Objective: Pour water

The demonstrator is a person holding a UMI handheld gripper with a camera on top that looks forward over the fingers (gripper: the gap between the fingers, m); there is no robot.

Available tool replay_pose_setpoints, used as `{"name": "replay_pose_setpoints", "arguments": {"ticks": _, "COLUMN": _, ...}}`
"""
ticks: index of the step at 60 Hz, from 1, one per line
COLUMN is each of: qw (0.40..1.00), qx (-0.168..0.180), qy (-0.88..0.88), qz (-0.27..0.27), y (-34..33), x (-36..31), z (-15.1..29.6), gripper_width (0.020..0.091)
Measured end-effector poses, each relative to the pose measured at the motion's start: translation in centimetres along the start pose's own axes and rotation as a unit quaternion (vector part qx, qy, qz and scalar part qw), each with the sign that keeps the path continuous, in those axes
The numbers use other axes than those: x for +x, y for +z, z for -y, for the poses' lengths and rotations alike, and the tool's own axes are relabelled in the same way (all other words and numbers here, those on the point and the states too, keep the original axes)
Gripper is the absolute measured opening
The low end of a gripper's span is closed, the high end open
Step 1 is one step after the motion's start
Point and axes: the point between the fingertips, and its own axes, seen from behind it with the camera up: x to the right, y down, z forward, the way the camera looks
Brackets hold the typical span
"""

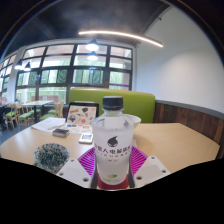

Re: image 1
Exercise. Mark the clear black-capped water bottle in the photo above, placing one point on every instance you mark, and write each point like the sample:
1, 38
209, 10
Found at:
112, 143

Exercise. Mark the green speckled ceramic mug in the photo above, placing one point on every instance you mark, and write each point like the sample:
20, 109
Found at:
51, 156

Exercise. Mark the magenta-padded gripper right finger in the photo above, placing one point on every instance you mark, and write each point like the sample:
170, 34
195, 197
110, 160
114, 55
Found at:
153, 170

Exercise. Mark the white paper sheets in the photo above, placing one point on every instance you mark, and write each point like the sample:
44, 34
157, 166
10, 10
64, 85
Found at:
46, 124

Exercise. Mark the small dark box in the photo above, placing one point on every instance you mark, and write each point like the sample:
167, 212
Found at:
61, 132

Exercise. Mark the curved linear ceiling light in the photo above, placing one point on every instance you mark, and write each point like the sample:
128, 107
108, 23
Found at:
126, 35

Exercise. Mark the light wooden dining table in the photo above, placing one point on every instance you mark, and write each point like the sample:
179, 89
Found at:
36, 103

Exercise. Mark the green upholstered booth backrest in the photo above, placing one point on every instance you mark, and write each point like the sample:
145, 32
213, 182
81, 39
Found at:
140, 103

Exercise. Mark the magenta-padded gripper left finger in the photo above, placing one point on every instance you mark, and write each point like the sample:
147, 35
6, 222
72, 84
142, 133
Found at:
73, 171

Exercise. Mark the wooden chairs with green seats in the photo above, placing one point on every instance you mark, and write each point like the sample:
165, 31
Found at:
26, 115

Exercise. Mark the black pendant lamps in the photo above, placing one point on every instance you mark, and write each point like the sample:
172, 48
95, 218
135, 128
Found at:
92, 46

